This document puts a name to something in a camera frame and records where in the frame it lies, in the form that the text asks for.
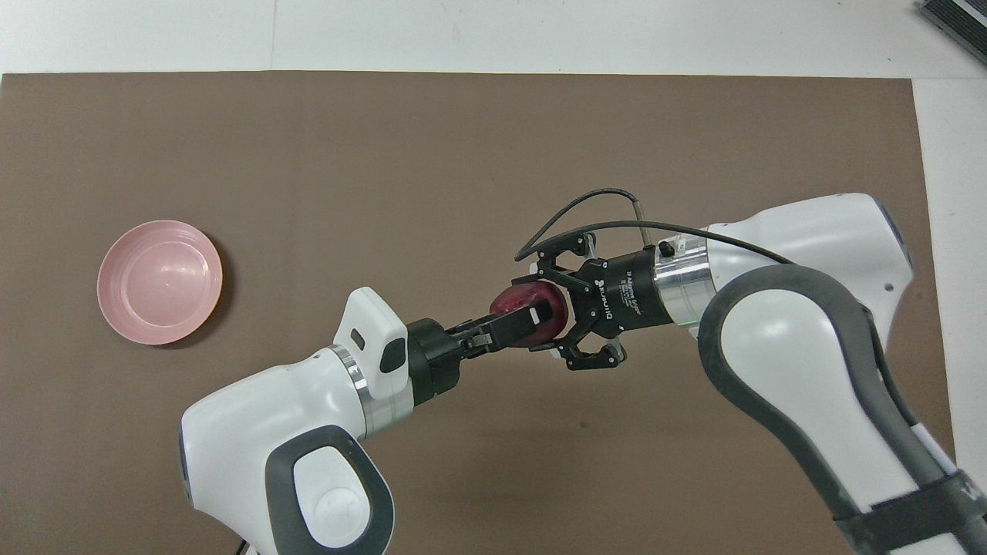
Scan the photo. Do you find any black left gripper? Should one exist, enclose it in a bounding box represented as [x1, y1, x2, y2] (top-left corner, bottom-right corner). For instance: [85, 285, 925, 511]
[407, 302, 554, 403]

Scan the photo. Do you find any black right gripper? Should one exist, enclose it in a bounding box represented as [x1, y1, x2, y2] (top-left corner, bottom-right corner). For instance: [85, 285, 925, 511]
[532, 231, 670, 372]

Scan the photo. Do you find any dark red apple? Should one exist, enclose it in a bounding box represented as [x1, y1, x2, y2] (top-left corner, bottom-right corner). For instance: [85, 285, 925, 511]
[490, 281, 570, 349]

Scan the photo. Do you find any pink plate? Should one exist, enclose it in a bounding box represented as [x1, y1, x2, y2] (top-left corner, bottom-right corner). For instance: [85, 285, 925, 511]
[97, 220, 224, 345]

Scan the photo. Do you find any brown table mat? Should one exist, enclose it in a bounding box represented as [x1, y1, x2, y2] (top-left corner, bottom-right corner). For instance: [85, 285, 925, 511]
[0, 71, 968, 555]

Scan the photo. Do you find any grey ribbed metal device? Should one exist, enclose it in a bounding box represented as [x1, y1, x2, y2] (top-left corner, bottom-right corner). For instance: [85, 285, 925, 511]
[918, 0, 987, 66]

